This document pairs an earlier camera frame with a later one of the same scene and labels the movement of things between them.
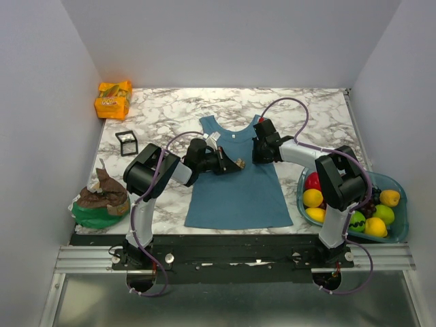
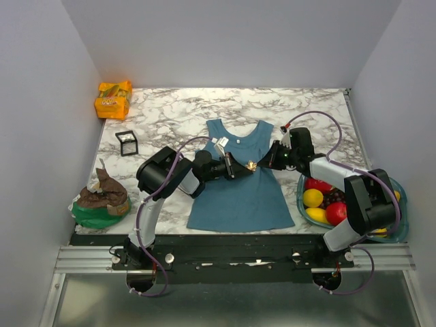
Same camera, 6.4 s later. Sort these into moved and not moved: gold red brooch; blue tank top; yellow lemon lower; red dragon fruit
Moved: gold red brooch
Not moved: red dragon fruit; blue tank top; yellow lemon lower
